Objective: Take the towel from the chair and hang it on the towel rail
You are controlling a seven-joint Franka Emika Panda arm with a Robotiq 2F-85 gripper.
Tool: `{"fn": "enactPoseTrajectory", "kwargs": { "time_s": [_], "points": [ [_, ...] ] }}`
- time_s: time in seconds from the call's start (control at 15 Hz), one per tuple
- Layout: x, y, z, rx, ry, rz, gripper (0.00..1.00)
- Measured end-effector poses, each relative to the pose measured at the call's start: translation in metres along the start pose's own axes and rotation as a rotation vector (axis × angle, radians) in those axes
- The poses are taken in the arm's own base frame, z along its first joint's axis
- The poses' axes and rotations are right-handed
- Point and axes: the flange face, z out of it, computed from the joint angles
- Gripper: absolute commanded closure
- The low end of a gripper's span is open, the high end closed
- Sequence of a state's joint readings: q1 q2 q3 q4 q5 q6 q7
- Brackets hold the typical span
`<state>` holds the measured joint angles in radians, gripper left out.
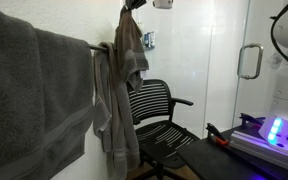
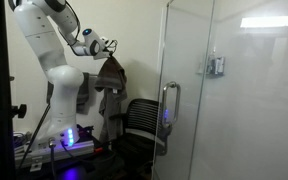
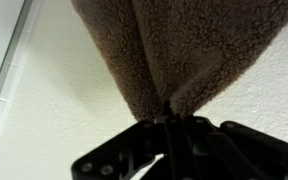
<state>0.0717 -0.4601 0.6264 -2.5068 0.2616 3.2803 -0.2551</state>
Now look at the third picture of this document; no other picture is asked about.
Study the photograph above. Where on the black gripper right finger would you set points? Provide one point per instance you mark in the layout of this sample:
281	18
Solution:
230	153

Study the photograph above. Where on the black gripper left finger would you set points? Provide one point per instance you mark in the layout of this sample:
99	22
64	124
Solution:
124	153

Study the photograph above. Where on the brown terry towel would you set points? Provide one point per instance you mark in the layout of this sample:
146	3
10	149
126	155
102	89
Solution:
184	50

